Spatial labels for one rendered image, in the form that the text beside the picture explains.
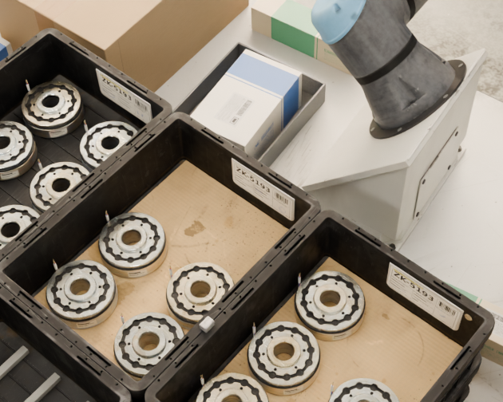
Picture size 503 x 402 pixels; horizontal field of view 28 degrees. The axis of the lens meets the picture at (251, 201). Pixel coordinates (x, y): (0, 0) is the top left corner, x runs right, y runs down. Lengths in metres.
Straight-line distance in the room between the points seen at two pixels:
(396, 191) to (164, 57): 0.57
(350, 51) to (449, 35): 1.50
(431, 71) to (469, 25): 1.51
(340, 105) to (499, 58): 1.18
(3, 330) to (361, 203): 0.60
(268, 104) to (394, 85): 0.28
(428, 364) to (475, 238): 0.35
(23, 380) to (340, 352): 0.46
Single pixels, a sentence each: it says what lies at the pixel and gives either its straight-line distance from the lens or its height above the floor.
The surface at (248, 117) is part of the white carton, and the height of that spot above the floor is 0.79.
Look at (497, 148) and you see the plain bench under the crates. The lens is 1.88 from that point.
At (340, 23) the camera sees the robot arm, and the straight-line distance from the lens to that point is 1.57.
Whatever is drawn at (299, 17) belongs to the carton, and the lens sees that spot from 1.99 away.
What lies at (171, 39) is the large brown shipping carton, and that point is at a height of 0.79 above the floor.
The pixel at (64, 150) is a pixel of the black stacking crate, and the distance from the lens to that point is 1.71.
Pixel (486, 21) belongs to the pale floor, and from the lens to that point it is 3.13.
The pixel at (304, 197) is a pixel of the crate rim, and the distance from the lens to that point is 1.49.
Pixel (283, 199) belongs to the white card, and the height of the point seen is 0.90.
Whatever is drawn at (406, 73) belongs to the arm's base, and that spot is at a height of 0.98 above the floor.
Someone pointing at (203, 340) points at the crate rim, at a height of 0.93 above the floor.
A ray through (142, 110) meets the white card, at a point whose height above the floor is 0.89.
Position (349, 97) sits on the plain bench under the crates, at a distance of 1.93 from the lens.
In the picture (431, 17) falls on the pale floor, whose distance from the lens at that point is 3.11.
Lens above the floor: 2.14
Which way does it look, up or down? 54 degrees down
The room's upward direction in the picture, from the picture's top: 2 degrees counter-clockwise
